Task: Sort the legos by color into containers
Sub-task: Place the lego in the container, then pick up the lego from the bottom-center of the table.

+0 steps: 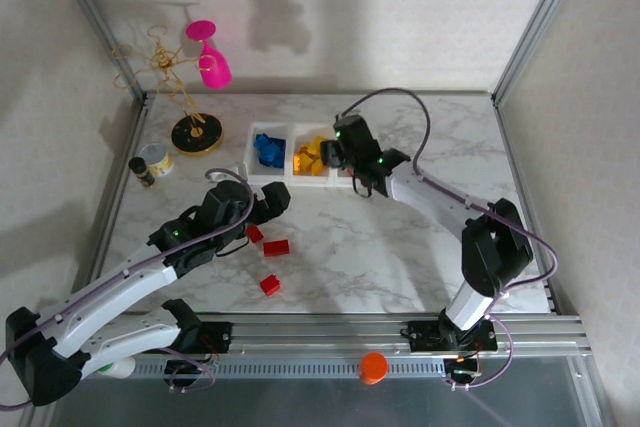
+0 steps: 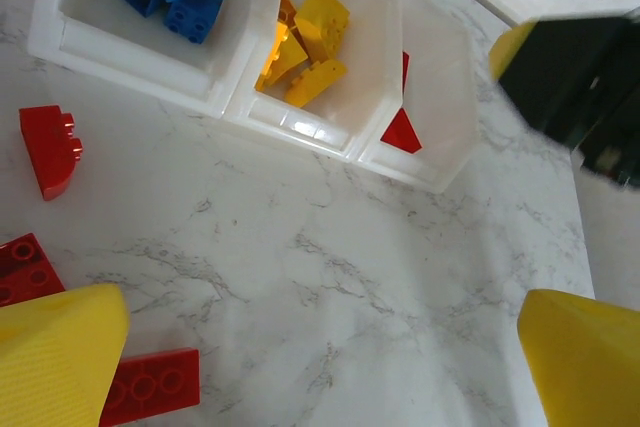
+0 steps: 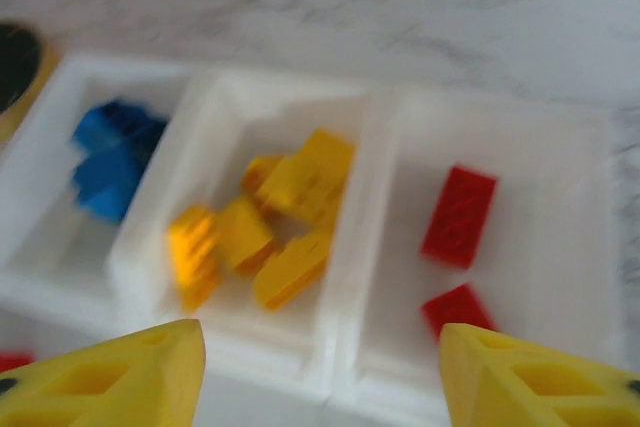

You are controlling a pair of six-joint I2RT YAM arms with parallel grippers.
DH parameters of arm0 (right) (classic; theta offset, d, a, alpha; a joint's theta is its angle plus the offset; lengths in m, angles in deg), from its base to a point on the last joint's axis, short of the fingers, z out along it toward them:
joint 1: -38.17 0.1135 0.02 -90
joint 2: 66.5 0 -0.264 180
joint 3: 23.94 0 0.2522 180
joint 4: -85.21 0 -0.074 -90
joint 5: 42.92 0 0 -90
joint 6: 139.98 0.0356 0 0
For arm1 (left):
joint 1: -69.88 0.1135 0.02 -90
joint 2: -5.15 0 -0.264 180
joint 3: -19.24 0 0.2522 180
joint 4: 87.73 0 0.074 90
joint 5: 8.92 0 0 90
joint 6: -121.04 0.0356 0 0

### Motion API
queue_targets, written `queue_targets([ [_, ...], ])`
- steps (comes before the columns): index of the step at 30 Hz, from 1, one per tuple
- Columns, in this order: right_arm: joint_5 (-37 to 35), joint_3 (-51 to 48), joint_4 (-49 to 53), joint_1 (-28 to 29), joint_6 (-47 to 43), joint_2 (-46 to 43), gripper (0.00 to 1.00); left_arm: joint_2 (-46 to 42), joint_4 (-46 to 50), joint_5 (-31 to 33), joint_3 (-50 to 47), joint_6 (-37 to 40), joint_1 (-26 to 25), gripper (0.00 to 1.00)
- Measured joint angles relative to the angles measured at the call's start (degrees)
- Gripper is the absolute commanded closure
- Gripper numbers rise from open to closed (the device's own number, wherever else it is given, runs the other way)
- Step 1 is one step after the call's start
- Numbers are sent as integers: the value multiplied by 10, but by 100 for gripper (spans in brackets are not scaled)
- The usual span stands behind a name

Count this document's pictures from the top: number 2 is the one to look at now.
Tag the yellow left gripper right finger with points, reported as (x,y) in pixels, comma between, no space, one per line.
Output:
(590,362)

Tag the white plastic bin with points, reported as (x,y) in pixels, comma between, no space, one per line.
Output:
(100,42)
(445,97)
(365,72)

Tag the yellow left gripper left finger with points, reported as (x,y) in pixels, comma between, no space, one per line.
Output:
(55,362)

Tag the red long lego brick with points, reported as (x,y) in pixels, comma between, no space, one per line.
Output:
(155,382)

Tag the yellow long lego brick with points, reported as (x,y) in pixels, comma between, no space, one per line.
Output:
(315,83)

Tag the red curved lego brick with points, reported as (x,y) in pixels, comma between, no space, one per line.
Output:
(47,157)

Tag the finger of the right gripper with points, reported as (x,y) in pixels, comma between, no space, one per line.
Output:
(510,49)

